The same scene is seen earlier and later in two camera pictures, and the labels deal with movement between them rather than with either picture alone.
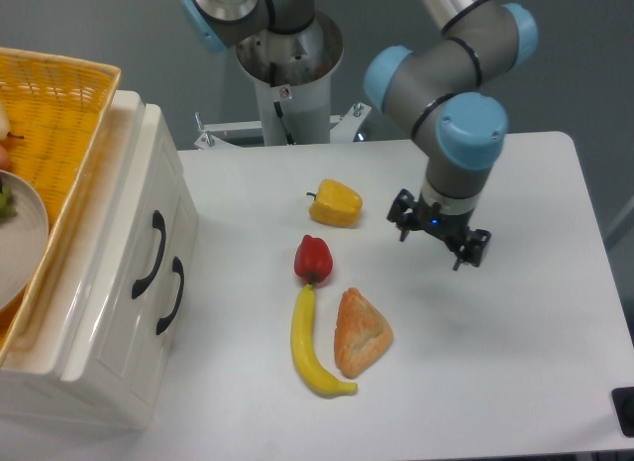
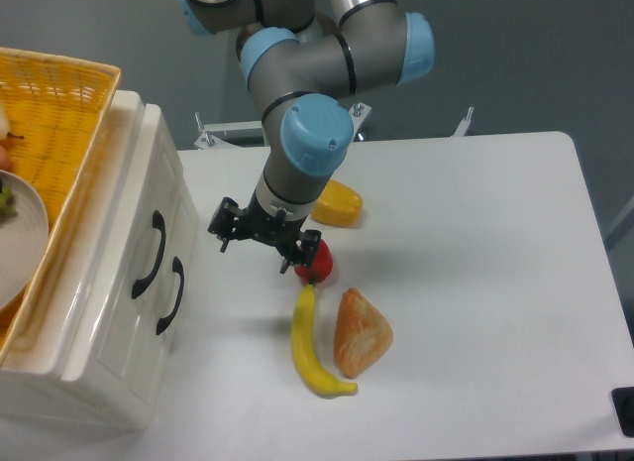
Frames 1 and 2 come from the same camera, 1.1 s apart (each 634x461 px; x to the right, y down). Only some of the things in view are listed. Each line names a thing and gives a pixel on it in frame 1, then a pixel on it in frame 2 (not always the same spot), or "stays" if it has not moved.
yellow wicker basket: [56, 106] stays
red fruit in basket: [4, 159] stays
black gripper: [452, 227] → [279, 235]
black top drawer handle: [158, 222] stays
